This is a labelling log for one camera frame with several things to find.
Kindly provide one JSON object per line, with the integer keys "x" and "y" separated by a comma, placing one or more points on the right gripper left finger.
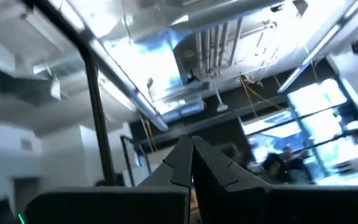
{"x": 120, "y": 205}

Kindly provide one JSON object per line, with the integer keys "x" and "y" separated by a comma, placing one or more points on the black metal rig frame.
{"x": 96, "y": 109}

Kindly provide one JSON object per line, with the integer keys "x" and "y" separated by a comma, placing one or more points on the person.
{"x": 287, "y": 154}
{"x": 273, "y": 169}

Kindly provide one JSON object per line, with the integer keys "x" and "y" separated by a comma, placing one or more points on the black workstation frame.
{"x": 126, "y": 161}

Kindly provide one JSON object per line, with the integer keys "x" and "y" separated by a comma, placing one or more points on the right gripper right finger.
{"x": 259, "y": 205}

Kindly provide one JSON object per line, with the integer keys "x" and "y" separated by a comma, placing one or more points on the white ceiling pipe rack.
{"x": 208, "y": 53}

